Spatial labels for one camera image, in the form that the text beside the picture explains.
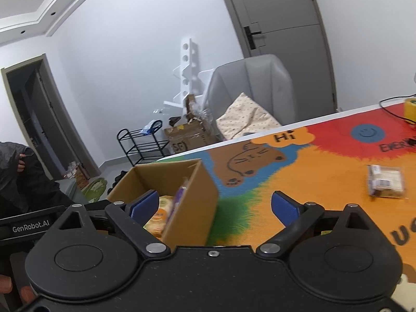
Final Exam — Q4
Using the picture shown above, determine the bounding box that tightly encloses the yellow tape roll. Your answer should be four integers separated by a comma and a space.
405, 97, 416, 121

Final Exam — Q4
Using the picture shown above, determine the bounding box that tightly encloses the black cable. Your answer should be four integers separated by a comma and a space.
380, 97, 416, 125

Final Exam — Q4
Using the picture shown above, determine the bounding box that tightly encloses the pile of small boxes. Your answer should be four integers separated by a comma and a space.
64, 162, 89, 183

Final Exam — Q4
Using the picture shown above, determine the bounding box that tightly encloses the black wire shoe rack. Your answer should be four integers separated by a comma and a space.
117, 120, 170, 167

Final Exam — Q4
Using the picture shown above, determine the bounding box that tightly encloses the black door handle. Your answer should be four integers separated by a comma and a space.
244, 25, 262, 50

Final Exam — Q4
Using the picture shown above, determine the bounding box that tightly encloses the white perforated rack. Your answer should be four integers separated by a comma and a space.
162, 38, 210, 118

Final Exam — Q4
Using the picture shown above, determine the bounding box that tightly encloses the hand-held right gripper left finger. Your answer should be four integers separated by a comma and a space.
57, 190, 171, 258

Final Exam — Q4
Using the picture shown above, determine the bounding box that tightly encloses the colourful printed table mat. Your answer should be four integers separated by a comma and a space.
155, 99, 416, 312

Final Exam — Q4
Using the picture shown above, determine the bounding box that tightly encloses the person's left hand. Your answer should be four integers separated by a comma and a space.
0, 275, 35, 304

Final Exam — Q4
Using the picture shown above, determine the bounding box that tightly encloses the dark interior door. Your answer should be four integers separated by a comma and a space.
1, 55, 100, 181

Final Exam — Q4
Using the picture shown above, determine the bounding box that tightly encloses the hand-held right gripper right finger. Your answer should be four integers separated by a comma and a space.
256, 191, 379, 258

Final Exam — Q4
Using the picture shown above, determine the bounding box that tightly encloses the brown cardboard box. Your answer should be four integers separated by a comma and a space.
107, 159, 219, 248

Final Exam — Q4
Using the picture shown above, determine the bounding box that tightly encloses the grey chair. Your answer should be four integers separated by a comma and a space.
202, 54, 297, 141

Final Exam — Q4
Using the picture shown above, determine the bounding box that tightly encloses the green floor mat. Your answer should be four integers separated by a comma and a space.
81, 177, 108, 203

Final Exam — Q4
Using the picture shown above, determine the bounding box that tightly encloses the grey door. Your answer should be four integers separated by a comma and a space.
216, 0, 339, 124

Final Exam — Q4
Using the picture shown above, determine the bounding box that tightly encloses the dotted beige cushion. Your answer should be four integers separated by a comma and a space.
216, 92, 282, 140

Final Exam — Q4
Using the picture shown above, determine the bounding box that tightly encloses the clear bread packet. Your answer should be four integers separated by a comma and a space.
367, 164, 407, 199

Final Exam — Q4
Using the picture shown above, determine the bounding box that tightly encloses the open box of clutter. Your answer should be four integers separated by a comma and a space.
163, 94, 219, 154

